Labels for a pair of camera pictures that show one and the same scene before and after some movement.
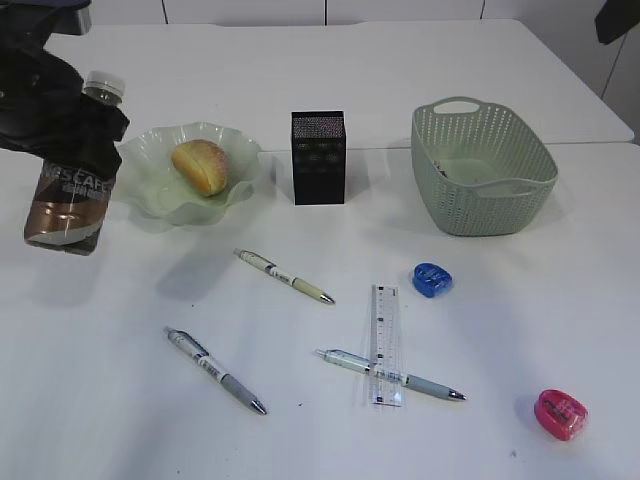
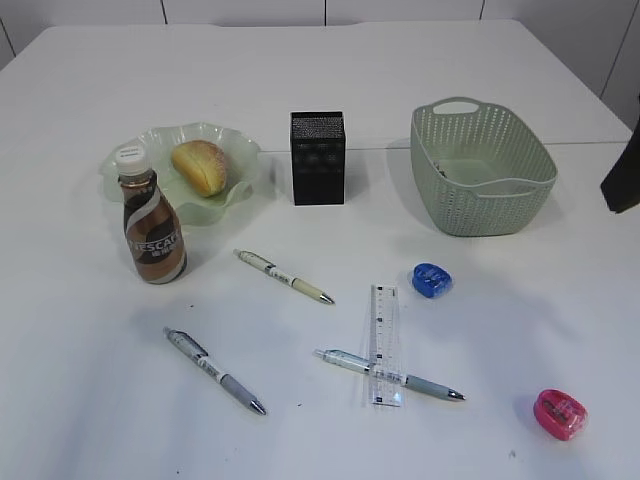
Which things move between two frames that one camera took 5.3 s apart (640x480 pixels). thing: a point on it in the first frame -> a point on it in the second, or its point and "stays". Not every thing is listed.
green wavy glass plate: [184, 174] stays
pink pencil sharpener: [560, 413] stays
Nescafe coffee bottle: [67, 209] -> [152, 228]
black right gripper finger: [615, 18] -> [621, 186]
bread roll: [204, 164] stays
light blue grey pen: [422, 384] stays
